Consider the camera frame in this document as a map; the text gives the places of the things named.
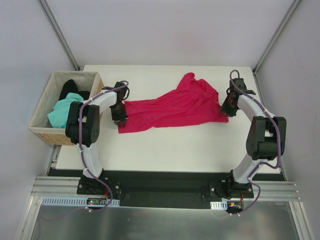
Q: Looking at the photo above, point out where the pink t shirt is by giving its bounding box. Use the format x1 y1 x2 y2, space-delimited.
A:
118 72 229 134

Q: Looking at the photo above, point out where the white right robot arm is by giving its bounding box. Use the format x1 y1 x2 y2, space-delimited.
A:
220 78 287 198

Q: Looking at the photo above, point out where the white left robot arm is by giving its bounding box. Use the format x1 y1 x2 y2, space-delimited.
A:
65 80 130 195

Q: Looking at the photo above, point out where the black t shirt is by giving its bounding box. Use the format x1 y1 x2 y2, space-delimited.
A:
59 79 90 100

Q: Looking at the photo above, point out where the teal t shirt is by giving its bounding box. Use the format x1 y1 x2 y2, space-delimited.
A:
47 92 84 129

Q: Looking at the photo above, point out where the wicker laundry basket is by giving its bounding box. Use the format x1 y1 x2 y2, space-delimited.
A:
28 71 104 146

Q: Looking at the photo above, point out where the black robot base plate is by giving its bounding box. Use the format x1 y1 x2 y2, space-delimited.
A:
76 170 254 209

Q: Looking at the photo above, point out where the right white cable duct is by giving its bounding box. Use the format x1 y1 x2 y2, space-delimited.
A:
210 201 228 211

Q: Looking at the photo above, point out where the white cable duct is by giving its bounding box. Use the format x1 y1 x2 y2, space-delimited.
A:
210 201 228 211
42 196 120 208

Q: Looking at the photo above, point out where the left white cable duct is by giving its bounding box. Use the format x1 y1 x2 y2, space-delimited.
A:
42 196 120 208

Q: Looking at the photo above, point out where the right aluminium frame post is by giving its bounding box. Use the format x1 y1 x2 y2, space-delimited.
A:
252 0 303 76

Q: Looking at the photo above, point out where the aluminium frame post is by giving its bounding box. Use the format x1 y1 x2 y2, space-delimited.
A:
37 0 81 71
252 0 303 76

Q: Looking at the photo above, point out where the left aluminium frame post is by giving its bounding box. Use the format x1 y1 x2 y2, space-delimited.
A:
37 0 81 71

